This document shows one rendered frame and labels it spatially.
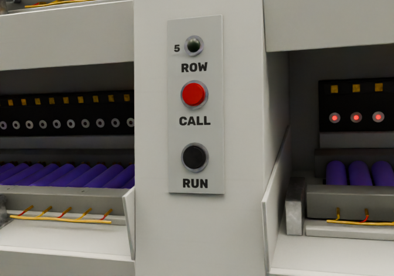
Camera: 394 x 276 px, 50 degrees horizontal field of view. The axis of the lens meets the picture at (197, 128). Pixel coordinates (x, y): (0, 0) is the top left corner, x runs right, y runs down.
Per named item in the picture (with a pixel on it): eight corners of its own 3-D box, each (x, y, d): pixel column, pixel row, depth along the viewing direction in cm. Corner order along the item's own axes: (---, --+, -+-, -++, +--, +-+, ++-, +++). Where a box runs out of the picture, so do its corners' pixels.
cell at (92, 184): (126, 179, 46) (97, 204, 41) (111, 179, 47) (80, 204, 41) (124, 163, 46) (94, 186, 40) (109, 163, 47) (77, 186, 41)
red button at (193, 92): (204, 105, 29) (203, 81, 29) (182, 106, 29) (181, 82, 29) (208, 106, 29) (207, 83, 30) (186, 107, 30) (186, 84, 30)
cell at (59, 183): (93, 179, 48) (60, 203, 42) (79, 178, 48) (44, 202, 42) (91, 163, 47) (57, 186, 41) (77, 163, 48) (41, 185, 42)
